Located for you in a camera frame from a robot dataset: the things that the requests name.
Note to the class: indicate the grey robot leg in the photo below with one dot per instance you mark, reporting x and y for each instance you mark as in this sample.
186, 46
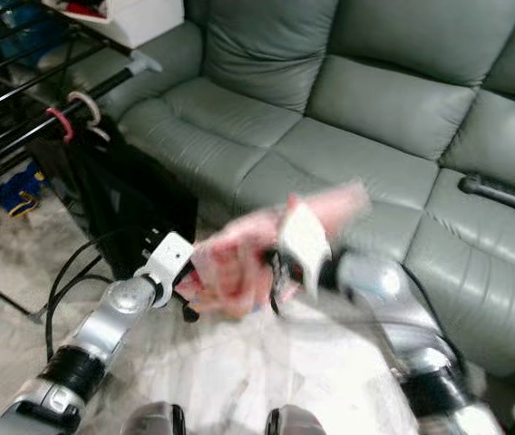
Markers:
296, 422
153, 421

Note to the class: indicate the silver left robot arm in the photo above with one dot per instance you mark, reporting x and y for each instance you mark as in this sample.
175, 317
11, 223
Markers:
108, 326

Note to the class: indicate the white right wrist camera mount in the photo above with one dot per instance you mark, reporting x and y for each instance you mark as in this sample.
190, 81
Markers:
305, 245

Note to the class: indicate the red plastic hanger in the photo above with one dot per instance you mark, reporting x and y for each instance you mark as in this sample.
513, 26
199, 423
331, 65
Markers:
63, 116

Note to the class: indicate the grey-green leather sofa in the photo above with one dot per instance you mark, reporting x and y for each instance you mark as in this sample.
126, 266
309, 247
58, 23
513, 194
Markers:
384, 109

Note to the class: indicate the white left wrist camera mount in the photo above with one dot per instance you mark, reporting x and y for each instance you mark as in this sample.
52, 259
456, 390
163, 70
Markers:
167, 258

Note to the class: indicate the pink plastic hanger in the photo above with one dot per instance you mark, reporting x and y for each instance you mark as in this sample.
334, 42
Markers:
94, 101

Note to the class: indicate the blue yellow slippers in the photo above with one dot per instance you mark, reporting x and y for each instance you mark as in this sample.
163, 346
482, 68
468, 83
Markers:
22, 190

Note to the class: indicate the black hanging garment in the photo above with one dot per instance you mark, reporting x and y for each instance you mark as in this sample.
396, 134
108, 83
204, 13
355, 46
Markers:
131, 208

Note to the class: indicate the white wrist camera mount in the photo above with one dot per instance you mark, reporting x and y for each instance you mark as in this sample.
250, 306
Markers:
167, 258
305, 245

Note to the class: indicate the grey right robot leg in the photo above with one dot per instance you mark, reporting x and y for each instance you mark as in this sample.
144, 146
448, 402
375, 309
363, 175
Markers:
296, 422

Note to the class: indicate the pink orange printed garment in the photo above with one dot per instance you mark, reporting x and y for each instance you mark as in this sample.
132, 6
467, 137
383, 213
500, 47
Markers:
239, 263

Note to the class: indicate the black metal clothes rack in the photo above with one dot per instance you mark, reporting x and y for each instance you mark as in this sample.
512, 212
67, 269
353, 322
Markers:
112, 83

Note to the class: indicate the white box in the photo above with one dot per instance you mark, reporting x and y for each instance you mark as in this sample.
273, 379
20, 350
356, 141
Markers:
149, 23

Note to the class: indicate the grey left robot leg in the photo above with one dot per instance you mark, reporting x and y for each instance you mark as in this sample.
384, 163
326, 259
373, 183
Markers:
153, 421

